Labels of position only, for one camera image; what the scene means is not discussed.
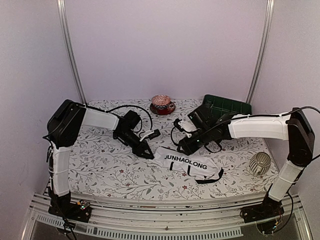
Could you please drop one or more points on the green divided organizer tray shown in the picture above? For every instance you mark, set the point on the green divided organizer tray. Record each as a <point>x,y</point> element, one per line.
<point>219,106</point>

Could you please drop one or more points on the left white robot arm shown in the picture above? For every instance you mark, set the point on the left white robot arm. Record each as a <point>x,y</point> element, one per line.
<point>63,130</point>

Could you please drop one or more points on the white black-trimmed underwear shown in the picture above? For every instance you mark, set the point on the white black-trimmed underwear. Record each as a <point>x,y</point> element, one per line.
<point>202,169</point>

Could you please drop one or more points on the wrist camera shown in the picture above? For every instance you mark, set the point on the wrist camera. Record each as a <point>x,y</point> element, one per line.
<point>149,134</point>
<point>184,126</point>

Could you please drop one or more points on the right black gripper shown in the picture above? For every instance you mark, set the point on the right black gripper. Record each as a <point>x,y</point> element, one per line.
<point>189,148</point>

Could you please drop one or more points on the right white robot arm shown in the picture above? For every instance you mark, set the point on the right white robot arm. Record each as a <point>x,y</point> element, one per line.
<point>293,127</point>

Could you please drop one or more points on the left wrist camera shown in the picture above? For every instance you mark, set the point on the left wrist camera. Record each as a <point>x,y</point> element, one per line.
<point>149,134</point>

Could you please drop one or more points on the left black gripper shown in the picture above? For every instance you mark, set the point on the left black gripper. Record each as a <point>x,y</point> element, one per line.
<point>141,149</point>

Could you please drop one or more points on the dark red saucer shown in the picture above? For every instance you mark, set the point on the dark red saucer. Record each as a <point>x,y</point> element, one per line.
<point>162,109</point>

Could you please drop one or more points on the striped glass mug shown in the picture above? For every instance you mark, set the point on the striped glass mug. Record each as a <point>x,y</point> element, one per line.
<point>260,163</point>

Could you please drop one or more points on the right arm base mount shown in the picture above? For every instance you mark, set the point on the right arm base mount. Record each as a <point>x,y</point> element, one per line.
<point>267,209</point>

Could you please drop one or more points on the front aluminium rail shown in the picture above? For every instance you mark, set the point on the front aluminium rail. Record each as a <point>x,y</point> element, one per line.
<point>127,219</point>

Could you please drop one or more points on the aluminium frame post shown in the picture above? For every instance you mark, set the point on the aluminium frame post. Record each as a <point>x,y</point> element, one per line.
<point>62,13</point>
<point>267,24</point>

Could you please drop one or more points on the floral tablecloth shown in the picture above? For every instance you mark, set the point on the floral tablecloth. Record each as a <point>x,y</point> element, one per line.
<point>102,166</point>

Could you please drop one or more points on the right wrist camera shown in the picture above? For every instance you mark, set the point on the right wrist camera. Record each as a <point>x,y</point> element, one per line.
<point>184,126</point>

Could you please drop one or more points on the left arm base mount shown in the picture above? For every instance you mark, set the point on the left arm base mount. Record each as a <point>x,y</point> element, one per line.
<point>62,206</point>

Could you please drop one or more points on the left aluminium frame post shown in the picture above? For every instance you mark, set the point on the left aluminium frame post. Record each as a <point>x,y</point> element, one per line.
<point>62,13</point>

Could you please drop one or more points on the red patterned bowl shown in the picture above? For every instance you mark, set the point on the red patterned bowl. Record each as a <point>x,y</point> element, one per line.
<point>160,101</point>

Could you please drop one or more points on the right aluminium frame post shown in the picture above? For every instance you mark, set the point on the right aluminium frame post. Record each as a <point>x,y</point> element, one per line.
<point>267,24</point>

